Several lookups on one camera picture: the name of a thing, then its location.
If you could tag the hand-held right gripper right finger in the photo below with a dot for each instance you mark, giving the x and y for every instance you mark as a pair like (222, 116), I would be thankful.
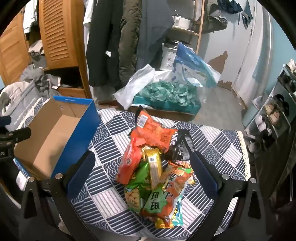
(205, 177)

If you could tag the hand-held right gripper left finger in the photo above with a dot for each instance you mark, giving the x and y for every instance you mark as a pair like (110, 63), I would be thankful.
(81, 172)

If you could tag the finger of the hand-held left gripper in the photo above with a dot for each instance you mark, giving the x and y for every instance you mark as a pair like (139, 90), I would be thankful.
(5, 121)
(18, 135)

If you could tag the orange snack packet large characters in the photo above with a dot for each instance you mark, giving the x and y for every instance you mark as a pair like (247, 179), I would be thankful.
(178, 185)

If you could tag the black snack packet white print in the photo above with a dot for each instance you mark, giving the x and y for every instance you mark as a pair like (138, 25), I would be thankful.
(183, 152)

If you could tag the blue cardboard box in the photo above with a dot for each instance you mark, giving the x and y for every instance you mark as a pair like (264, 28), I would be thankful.
(83, 129)

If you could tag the teal snack packet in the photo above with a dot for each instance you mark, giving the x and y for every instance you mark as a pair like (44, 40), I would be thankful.
(178, 215)

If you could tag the red snack packet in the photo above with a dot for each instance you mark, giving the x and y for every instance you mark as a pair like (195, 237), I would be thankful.
(129, 162)

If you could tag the long yellow snack packet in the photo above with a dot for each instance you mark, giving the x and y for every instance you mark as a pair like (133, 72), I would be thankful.
(155, 166)

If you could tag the orange snack packet green label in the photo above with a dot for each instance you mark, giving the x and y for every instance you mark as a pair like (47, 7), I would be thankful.
(155, 204)

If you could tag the gold snack packet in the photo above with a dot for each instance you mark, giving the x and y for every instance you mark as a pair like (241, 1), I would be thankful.
(161, 223)

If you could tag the large orange and black snack bag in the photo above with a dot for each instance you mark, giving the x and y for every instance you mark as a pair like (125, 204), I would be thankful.
(155, 132)

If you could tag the grey fabric laundry basket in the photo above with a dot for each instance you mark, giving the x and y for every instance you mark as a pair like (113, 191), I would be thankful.
(23, 109)

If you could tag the white clothes bundle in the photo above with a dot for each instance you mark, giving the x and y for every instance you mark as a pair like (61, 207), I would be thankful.
(11, 91)

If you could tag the navy patterned tablecloth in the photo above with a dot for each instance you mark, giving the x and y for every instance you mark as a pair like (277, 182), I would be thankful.
(111, 204)

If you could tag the pile of grey clothes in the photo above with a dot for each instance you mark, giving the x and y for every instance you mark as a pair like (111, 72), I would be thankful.
(34, 74)

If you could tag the group of shoes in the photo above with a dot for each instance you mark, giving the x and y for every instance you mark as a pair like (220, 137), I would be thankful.
(272, 113)

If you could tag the wooden louvre wardrobe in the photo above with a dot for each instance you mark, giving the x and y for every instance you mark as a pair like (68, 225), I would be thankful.
(57, 34)

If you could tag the shoe rack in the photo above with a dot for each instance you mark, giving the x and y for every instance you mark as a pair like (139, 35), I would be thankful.
(281, 92)

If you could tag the blue and white plastic bag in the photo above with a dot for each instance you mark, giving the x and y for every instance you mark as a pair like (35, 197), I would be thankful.
(189, 64)

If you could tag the black hanging coat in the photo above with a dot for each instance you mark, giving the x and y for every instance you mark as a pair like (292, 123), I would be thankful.
(101, 46)

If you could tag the white tin container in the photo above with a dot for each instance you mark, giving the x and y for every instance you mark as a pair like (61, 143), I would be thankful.
(167, 58)

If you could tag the white door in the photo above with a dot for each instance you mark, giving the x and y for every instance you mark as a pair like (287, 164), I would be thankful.
(254, 58)

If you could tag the white hanging shirt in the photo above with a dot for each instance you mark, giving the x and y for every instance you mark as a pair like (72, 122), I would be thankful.
(86, 18)

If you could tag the olive hanging jacket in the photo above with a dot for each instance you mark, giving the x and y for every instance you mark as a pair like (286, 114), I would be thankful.
(129, 34)

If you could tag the wooden shelf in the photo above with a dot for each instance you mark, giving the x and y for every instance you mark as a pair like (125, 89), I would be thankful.
(200, 27)

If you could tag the grey-blue hanging coat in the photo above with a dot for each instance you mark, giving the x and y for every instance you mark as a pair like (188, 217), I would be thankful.
(152, 34)

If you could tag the white pot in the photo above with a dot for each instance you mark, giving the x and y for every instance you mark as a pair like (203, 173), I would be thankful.
(182, 23)

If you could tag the grey hanging bag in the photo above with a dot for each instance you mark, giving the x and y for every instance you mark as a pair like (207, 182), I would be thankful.
(215, 20)

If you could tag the blue hanging clothes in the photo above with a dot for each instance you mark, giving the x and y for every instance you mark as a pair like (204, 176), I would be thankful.
(246, 11)

